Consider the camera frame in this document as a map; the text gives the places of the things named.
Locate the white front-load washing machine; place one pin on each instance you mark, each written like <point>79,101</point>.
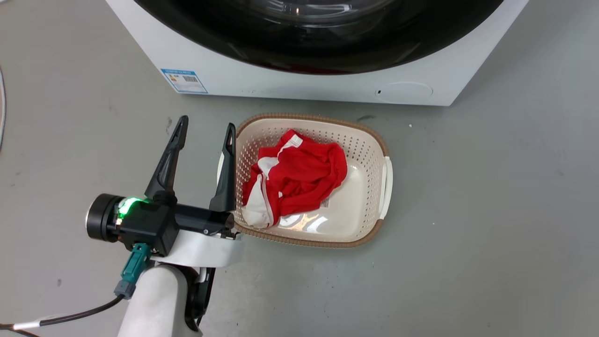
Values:
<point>299,86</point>

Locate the blue-edged energy label sticker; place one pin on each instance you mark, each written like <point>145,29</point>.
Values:
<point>185,81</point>

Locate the small white barcode sticker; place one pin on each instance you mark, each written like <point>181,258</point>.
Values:
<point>325,203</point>

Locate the beige perforated laundry basket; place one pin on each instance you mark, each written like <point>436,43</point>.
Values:
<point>360,187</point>

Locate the dark round glass washer door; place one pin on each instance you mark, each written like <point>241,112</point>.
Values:
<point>318,42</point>

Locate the round white drain filter cover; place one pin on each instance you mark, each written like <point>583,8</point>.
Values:
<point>403,91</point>

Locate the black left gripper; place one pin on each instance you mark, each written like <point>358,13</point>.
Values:
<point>147,222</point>

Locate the red and white garment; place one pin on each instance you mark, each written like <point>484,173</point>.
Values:
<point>299,173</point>

